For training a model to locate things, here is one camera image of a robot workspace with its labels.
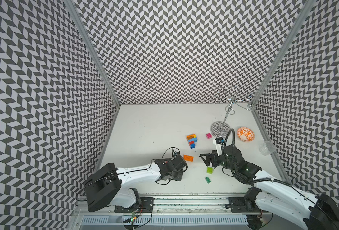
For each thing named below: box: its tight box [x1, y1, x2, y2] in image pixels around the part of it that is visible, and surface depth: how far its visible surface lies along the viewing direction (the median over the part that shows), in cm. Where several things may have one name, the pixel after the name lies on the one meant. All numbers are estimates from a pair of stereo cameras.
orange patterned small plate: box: [237, 127, 255, 143], surface depth 98 cm
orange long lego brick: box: [183, 154, 194, 162], surface depth 91 cm
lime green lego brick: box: [206, 166, 214, 174], surface depth 84 cm
